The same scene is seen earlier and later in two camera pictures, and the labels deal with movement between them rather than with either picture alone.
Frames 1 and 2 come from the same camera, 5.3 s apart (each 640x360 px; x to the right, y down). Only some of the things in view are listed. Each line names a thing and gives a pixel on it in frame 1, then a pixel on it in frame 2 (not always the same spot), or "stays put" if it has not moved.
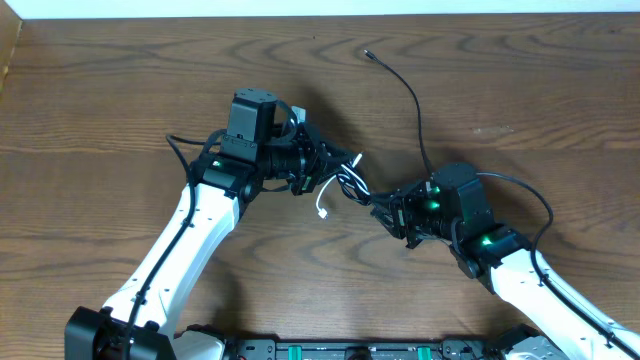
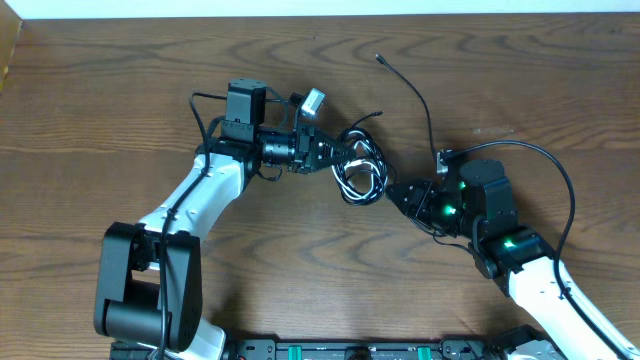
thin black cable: x=375 y=58 to x=430 y=123
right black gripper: x=398 y=214 to x=426 y=201
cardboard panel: x=10 y=33 stays put
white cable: x=322 y=213 to x=363 y=177
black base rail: x=361 y=349 stays put
